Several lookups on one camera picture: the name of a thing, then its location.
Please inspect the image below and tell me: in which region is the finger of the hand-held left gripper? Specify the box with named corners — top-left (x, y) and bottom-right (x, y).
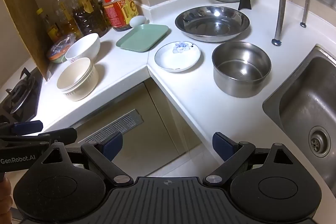
top-left (0, 120), bottom-right (44, 135)
top-left (0, 127), bottom-right (78, 147)

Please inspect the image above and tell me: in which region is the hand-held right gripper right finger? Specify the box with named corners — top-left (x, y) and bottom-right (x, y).
top-left (203, 132), bottom-right (296, 187)

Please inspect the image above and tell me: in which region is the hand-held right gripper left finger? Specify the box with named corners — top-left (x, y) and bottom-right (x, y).
top-left (39, 132), bottom-right (134, 188)

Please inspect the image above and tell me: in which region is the white ceramic bowl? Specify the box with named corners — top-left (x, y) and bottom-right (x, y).
top-left (65, 33), bottom-right (101, 64)

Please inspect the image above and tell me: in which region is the white floral plate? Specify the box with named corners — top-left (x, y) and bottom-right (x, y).
top-left (154, 41), bottom-right (201, 73)

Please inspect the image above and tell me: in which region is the green plastic tray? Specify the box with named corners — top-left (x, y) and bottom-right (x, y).
top-left (116, 24), bottom-right (169, 53)

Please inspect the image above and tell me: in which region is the large shallow steel basin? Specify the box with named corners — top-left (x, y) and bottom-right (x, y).
top-left (175, 6), bottom-right (251, 43)

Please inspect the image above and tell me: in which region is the person's left hand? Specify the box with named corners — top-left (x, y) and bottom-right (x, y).
top-left (0, 177), bottom-right (11, 218)

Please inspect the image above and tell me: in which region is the metal vent grille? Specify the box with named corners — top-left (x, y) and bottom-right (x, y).
top-left (84, 109), bottom-right (144, 145)

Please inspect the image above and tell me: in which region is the black gas stove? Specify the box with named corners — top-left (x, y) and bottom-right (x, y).
top-left (0, 67), bottom-right (44, 123)

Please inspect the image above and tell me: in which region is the beige cabinet door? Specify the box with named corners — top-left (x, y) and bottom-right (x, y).
top-left (71, 82), bottom-right (218, 172)

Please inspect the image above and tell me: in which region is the plastic-wrapped orange bowl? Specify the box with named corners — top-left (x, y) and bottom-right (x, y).
top-left (47, 34), bottom-right (77, 64)

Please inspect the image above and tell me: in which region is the steel sink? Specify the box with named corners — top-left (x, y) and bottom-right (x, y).
top-left (262, 43), bottom-right (336, 189)

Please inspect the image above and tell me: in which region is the small yellow-capped bottle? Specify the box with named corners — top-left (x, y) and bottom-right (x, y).
top-left (36, 7), bottom-right (63, 43)

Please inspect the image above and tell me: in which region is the brown cardboard panel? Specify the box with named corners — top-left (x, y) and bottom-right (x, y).
top-left (0, 0), bottom-right (54, 82)

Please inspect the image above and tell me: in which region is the slim yellow oil bottle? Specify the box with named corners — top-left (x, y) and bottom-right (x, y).
top-left (52, 0), bottom-right (84, 41)

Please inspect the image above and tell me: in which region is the large dark oil bottle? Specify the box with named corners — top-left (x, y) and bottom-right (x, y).
top-left (66, 0), bottom-right (111, 39)

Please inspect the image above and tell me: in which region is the pale blue egg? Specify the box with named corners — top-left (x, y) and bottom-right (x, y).
top-left (130, 16), bottom-right (147, 28)

